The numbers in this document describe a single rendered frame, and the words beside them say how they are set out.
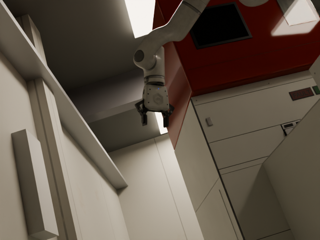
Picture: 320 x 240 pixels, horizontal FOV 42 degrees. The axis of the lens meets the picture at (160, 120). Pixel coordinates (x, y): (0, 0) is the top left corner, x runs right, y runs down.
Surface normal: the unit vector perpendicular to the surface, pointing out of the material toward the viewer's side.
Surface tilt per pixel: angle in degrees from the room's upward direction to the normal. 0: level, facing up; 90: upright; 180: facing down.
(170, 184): 90
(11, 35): 180
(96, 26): 180
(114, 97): 90
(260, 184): 90
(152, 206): 90
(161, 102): 109
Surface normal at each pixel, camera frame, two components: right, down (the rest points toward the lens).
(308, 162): -0.95, 0.23
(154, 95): 0.42, -0.20
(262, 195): 0.08, -0.43
